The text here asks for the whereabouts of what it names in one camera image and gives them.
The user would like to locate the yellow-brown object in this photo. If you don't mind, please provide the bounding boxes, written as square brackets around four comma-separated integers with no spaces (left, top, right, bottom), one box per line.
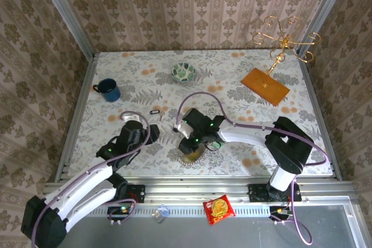
[180,146,206,165]

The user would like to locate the key with black tag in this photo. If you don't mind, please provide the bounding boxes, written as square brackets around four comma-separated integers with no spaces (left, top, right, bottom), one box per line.
[149,109,166,121]

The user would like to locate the dark blue enamel mug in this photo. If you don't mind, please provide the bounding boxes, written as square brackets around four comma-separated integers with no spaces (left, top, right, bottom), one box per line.
[92,78,121,103]

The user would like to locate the green leaf print bowl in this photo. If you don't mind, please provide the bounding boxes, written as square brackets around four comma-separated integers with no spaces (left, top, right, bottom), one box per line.
[170,62,197,84]

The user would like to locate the red snack packet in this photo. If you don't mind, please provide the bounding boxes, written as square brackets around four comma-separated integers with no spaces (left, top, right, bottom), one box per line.
[202,195,236,226]

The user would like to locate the small blue silver packet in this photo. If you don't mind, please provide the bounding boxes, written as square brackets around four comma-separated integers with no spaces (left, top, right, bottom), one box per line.
[151,203,170,224]

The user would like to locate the left small circuit board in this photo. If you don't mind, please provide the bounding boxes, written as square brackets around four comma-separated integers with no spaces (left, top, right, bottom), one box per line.
[107,206,136,222]

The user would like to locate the small circuit board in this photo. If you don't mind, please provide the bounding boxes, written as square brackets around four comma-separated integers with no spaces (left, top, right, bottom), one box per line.
[107,206,136,222]
[269,204,294,222]

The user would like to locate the grey metal sheet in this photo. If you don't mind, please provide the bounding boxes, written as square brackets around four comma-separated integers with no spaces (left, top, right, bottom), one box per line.
[27,215,372,248]

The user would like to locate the right small circuit board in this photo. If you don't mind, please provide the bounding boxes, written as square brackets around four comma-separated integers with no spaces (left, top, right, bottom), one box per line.
[269,204,294,222]

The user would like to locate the long aluminium base rail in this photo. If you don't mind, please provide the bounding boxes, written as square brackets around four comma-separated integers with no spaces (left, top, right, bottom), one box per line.
[45,177,354,205]

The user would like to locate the aluminium table edge rail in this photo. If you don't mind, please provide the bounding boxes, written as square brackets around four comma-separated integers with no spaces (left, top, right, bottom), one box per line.
[55,53,98,182]
[299,56,342,179]

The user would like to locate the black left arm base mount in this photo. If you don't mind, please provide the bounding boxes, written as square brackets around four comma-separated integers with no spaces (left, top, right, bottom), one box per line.
[115,172,146,204]

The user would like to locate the perforated metal cable tray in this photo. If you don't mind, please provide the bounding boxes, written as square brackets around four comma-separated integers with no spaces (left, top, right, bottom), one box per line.
[62,204,291,217]

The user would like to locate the gold wire stand, orange base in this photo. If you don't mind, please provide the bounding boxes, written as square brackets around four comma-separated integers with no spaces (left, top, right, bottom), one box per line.
[240,15,322,107]

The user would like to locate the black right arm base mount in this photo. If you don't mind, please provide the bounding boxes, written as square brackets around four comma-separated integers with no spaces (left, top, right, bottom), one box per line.
[248,184,303,202]

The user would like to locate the aluminium frame post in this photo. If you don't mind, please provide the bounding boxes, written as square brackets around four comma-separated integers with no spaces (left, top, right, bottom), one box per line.
[33,0,96,60]
[299,0,354,54]

